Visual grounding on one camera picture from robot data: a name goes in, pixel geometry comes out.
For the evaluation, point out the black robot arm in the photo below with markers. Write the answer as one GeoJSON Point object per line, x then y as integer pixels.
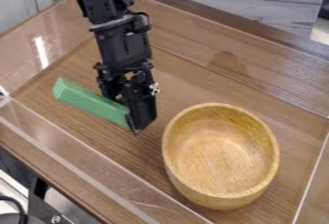
{"type": "Point", "coordinates": [101, 11]}

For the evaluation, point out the black table leg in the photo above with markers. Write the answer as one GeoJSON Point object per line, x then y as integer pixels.
{"type": "Point", "coordinates": [40, 188]}

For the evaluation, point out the clear acrylic tray wall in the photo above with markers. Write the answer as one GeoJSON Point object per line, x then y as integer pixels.
{"type": "Point", "coordinates": [213, 57]}

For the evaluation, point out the brown wooden bowl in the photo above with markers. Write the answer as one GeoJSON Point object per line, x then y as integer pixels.
{"type": "Point", "coordinates": [221, 155]}

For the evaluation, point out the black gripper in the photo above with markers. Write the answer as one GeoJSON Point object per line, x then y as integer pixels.
{"type": "Point", "coordinates": [125, 76]}

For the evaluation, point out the green rectangular block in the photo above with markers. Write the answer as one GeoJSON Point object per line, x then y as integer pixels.
{"type": "Point", "coordinates": [89, 101]}

